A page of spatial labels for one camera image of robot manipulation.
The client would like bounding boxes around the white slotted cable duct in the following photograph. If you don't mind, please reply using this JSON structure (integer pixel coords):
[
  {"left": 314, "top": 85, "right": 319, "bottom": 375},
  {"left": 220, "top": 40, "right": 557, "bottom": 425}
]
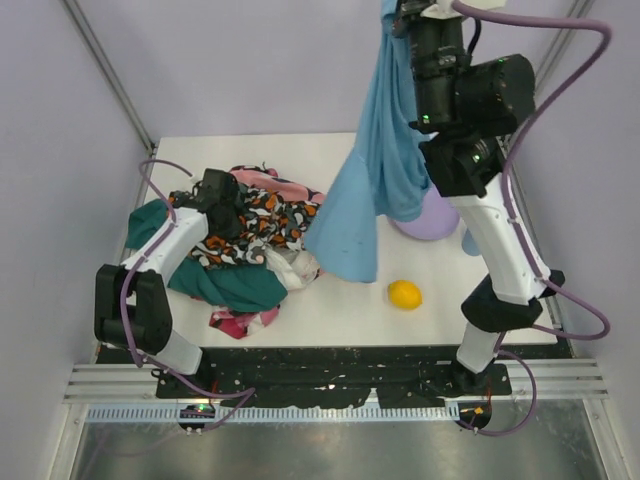
[{"left": 86, "top": 402, "right": 459, "bottom": 423}]

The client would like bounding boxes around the yellow lemon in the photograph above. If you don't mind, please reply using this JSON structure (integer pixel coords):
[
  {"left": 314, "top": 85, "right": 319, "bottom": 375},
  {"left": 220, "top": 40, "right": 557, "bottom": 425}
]
[{"left": 387, "top": 280, "right": 423, "bottom": 311}]

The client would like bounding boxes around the white crumpled cloth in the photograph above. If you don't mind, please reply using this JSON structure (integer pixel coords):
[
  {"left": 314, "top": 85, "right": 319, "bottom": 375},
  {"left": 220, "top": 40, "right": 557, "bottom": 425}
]
[{"left": 265, "top": 247, "right": 323, "bottom": 291}]

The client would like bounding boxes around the orange black camouflage cloth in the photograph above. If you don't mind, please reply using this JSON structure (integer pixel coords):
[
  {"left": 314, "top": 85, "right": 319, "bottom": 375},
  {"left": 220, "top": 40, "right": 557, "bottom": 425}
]
[{"left": 169, "top": 182, "right": 320, "bottom": 269}]

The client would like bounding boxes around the left aluminium corner post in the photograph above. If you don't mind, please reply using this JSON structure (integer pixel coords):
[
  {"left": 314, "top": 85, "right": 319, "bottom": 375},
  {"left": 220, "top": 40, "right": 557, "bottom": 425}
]
[{"left": 62, "top": 0, "right": 160, "bottom": 154}]

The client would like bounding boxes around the teal green cloth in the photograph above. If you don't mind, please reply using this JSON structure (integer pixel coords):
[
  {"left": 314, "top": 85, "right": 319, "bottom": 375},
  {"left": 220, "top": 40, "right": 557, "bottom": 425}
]
[{"left": 125, "top": 199, "right": 288, "bottom": 313}]

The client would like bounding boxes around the purple plastic plate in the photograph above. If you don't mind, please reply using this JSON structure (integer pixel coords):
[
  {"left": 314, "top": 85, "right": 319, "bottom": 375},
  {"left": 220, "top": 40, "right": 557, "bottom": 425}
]
[{"left": 388, "top": 186, "right": 460, "bottom": 241}]

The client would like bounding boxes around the aluminium corner post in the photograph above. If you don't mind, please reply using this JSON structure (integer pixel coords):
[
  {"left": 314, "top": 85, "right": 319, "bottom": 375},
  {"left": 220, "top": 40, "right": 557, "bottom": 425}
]
[
  {"left": 498, "top": 0, "right": 594, "bottom": 149},
  {"left": 62, "top": 0, "right": 160, "bottom": 154}
]

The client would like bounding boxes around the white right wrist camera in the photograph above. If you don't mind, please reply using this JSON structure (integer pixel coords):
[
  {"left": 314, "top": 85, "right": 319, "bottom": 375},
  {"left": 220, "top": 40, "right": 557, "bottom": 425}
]
[{"left": 420, "top": 0, "right": 507, "bottom": 20}]

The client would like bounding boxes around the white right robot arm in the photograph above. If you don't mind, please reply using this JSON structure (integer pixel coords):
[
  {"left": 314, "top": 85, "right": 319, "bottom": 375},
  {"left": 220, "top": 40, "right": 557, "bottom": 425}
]
[{"left": 393, "top": 1, "right": 564, "bottom": 391}]

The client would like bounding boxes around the aluminium frame rail front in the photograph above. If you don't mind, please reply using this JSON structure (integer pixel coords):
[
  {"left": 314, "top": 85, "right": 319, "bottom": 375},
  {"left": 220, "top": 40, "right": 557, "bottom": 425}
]
[{"left": 63, "top": 359, "right": 609, "bottom": 408}]

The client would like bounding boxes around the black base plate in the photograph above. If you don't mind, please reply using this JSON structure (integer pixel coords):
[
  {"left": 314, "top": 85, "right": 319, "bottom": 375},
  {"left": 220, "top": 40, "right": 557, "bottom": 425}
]
[{"left": 94, "top": 344, "right": 574, "bottom": 409}]

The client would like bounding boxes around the light blue cloth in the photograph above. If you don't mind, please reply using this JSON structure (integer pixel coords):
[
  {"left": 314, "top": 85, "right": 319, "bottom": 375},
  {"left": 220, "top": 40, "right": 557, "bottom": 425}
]
[{"left": 304, "top": 1, "right": 431, "bottom": 283}]

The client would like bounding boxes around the pink patterned cloth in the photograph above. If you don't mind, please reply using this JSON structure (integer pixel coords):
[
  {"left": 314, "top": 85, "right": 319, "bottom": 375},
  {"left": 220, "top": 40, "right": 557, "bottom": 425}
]
[{"left": 230, "top": 165, "right": 325, "bottom": 205}]

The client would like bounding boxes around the magenta pink white cloth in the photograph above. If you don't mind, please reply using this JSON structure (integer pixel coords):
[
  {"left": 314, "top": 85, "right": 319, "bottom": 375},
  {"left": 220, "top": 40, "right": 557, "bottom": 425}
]
[{"left": 209, "top": 304, "right": 281, "bottom": 340}]

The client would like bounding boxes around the blue plastic cup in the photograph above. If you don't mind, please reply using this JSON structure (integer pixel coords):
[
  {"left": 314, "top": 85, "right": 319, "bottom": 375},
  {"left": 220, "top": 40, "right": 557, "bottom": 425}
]
[{"left": 461, "top": 229, "right": 481, "bottom": 257}]

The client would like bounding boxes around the right aluminium corner post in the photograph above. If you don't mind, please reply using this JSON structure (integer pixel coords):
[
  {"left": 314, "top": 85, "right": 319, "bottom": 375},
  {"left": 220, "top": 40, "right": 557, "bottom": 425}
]
[{"left": 498, "top": 0, "right": 594, "bottom": 149}]

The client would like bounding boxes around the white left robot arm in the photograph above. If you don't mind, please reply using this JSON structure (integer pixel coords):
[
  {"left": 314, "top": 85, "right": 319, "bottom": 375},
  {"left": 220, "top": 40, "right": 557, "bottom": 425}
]
[{"left": 94, "top": 169, "right": 243, "bottom": 381}]

